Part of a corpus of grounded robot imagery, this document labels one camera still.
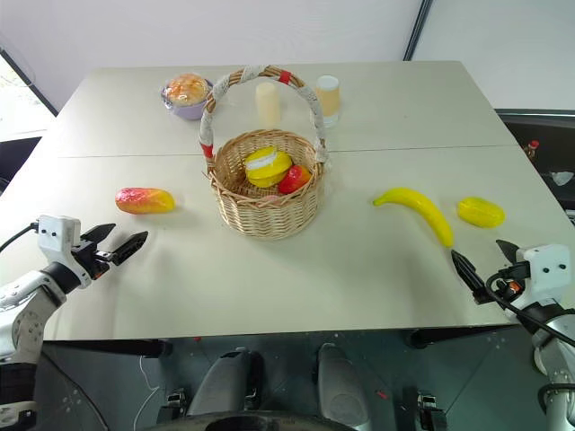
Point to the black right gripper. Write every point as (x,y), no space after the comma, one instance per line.
(510,285)

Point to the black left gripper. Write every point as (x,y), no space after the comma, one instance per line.
(92,260)

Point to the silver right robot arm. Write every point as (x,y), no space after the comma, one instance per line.
(554,354)

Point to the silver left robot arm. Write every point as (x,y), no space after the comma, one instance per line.
(27,310)

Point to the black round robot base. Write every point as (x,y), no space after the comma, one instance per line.
(251,422)

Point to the yellow toy starfruit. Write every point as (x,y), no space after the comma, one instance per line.
(481,212)

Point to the yellow star fruit with white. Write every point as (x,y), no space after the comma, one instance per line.
(268,169)

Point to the red and yellow mango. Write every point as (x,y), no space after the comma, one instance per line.
(144,201)

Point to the yellow banana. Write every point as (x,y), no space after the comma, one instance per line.
(424,208)

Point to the crumpled white paper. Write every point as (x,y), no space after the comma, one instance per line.
(560,178)

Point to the bottle with red cap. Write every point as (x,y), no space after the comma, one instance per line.
(533,150)

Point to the purple bowl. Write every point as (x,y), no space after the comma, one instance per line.
(186,110)

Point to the wrapped golden bread bun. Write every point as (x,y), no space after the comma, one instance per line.
(186,89)

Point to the grey rounded robot leg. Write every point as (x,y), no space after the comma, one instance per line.
(227,384)
(341,388)

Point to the red apple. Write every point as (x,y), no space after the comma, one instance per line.
(294,178)

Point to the cream cylindrical cup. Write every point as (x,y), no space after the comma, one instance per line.
(268,105)

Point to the cup with orange juice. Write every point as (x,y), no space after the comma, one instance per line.
(328,101)

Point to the black slanted pole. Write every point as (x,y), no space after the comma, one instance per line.
(418,29)

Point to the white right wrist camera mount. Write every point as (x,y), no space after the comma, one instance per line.
(543,269)

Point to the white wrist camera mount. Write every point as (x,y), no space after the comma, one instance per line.
(57,233)
(543,269)

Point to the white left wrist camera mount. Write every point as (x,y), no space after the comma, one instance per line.
(57,233)

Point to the black table frame bar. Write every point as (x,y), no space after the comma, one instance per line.
(108,348)

